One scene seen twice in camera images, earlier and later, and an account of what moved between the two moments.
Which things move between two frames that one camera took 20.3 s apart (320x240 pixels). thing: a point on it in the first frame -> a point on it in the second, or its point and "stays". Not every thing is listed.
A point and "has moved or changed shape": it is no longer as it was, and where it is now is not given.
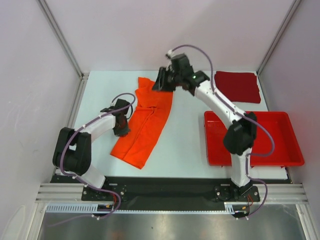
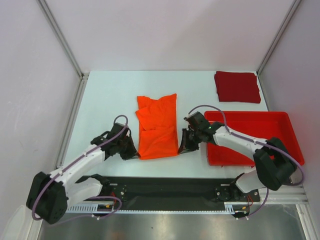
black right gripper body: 164,78 -> 191,136
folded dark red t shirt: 240,87 stays
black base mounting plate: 169,190 stays
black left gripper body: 122,129 -> 125,149
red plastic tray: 288,150 stays
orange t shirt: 148,120 has moved or changed shape
